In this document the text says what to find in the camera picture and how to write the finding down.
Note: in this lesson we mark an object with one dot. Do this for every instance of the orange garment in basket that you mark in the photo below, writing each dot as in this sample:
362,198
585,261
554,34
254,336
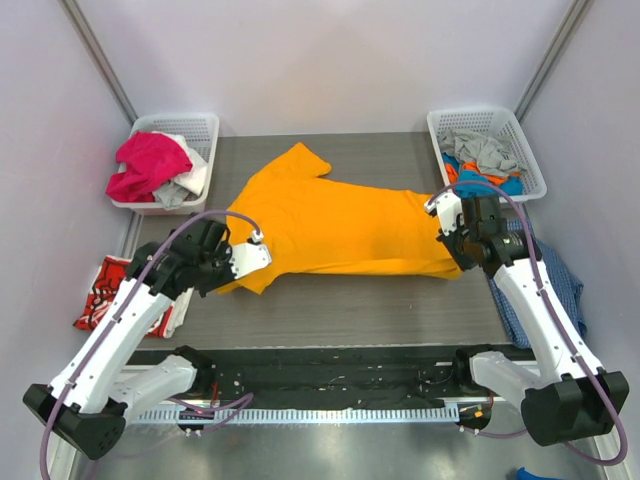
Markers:
480,170

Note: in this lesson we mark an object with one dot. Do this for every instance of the white grey garment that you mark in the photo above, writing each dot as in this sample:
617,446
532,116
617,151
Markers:
173,193

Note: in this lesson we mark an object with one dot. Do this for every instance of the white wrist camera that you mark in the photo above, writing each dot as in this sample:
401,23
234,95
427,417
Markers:
249,257
447,208

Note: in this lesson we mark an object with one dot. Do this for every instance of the orange yellow t shirt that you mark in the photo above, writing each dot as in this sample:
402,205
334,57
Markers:
313,225

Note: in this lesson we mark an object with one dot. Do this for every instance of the grey t shirt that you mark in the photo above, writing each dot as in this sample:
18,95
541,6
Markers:
491,155

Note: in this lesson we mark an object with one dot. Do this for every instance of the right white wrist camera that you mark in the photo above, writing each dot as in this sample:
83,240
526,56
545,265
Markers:
447,208

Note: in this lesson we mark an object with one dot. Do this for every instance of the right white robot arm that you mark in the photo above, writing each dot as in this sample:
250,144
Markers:
571,396

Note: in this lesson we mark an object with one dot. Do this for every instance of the pink t shirt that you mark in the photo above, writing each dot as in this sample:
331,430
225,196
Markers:
150,160

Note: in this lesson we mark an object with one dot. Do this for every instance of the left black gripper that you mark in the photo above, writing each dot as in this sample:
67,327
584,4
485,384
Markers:
220,273

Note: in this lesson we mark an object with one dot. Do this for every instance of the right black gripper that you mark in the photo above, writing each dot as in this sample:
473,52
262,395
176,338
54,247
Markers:
458,245

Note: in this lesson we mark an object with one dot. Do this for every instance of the red white printed t shirt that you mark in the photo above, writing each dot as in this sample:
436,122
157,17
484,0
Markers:
103,291

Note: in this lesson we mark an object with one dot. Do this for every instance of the left white plastic basket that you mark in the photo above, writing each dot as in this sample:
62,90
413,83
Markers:
200,132

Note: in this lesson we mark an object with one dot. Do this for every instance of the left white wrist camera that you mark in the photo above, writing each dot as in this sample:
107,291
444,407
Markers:
249,257

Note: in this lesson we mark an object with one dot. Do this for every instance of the blue checkered shirt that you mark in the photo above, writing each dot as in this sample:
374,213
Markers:
567,287

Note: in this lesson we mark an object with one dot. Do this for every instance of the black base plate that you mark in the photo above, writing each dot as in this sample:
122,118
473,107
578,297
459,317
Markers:
329,378

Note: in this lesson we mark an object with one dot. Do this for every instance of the blue t shirt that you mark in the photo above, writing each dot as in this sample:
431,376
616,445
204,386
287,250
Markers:
474,180

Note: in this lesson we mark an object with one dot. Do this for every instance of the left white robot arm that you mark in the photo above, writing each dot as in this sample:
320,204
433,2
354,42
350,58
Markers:
85,405

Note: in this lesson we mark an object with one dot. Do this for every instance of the white slotted cable duct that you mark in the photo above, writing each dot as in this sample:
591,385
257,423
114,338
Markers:
175,414

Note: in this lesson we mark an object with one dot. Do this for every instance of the white plastic basket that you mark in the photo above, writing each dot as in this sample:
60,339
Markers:
200,132
493,121

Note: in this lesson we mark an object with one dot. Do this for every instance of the right white plastic basket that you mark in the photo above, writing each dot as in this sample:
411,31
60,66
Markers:
493,121

